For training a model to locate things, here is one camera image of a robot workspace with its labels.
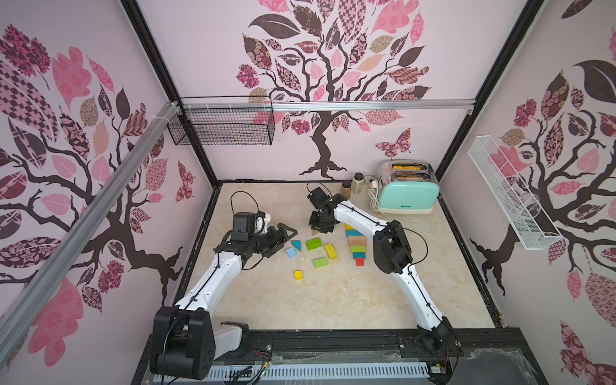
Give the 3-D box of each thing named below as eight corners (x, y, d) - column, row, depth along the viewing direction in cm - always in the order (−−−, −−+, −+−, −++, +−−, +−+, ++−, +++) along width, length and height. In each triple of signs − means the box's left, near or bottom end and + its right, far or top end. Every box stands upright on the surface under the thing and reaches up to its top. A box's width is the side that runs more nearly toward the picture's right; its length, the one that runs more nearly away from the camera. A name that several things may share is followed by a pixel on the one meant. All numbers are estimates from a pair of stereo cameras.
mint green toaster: (377, 216, 110) (387, 188, 95) (371, 187, 122) (379, 159, 107) (429, 216, 110) (446, 188, 95) (417, 187, 122) (431, 159, 107)
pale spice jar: (352, 194, 117) (355, 180, 110) (351, 186, 121) (353, 172, 113) (361, 194, 117) (364, 180, 110) (360, 186, 121) (362, 172, 113)
